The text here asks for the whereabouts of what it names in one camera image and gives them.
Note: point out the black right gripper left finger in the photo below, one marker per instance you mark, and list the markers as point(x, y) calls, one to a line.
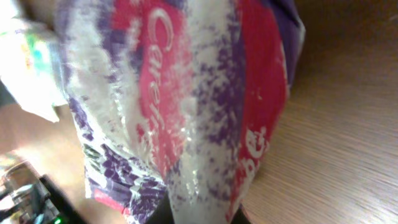
point(163, 213)

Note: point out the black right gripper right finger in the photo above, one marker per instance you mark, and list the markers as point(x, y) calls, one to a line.
point(240, 216)

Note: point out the red purple floral pack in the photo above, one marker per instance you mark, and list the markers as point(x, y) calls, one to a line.
point(176, 100)

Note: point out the teal tissue packet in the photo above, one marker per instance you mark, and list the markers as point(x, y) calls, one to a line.
point(30, 63)

